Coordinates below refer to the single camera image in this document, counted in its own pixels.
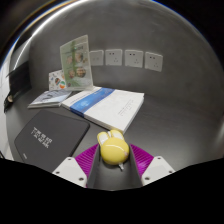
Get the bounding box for black office chair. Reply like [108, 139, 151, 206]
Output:
[3, 61, 33, 113]

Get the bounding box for green leaflet in clear stand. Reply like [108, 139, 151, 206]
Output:
[59, 34, 94, 92]

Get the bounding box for yellow computer mouse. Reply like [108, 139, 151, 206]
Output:
[96, 129, 131, 171]

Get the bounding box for white book with blue band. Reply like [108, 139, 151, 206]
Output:
[61, 86, 146, 135]

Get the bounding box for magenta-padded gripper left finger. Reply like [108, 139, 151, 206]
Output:
[52, 143, 116, 192]

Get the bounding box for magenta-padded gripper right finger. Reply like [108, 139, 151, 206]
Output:
[114, 143, 176, 192]

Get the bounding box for colourful printed card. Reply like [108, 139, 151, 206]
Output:
[48, 69, 67, 92]

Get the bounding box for black mouse pad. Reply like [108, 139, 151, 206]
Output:
[13, 109, 91, 174]

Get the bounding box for grey booklet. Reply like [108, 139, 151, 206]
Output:
[27, 89, 73, 110]

